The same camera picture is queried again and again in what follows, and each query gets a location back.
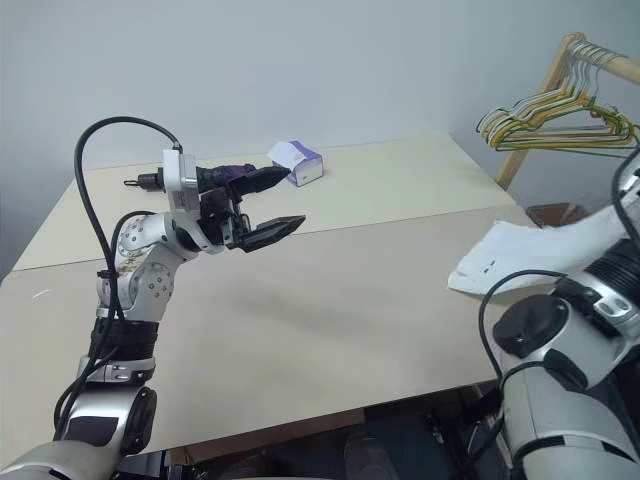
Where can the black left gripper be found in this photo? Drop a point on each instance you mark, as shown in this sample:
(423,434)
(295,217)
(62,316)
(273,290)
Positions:
(222,220)

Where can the white cloth garment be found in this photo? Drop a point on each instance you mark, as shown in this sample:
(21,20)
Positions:
(510,250)

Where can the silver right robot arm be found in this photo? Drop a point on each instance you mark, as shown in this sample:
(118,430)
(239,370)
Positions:
(550,380)

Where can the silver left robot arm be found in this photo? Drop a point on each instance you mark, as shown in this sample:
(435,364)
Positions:
(140,280)

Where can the black purple folded umbrella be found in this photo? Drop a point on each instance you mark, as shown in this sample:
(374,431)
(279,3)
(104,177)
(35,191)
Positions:
(222,173)

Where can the purple tissue box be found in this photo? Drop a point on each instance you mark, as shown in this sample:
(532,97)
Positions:
(307,167)

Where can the brown cardboard box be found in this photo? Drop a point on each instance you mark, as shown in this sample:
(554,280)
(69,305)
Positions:
(555,214)

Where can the wooden clothes rack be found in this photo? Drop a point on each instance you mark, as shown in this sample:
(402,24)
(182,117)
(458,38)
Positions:
(557,75)

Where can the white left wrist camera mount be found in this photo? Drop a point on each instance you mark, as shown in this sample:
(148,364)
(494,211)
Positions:
(177,185)

